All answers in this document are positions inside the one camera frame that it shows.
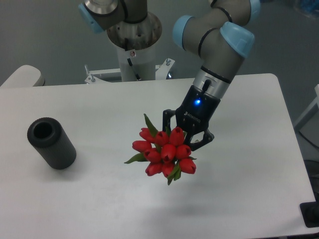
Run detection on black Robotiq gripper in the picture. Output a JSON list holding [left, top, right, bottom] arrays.
[[162, 86, 221, 151]]

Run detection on red tulip bouquet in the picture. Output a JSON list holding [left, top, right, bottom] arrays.
[[125, 114, 196, 185]]

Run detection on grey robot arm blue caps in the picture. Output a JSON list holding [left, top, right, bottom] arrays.
[[78, 0, 261, 150]]

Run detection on black ribbed cylindrical vase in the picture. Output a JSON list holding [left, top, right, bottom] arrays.
[[27, 118, 76, 170]]

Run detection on black device at table edge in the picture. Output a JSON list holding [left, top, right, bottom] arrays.
[[300, 202, 319, 228]]

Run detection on beige chair armrest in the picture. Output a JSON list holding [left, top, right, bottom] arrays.
[[0, 65, 45, 89]]

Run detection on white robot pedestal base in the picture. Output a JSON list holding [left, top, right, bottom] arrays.
[[84, 11, 175, 85]]

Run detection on white furniture frame right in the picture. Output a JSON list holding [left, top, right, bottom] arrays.
[[293, 85, 319, 132]]

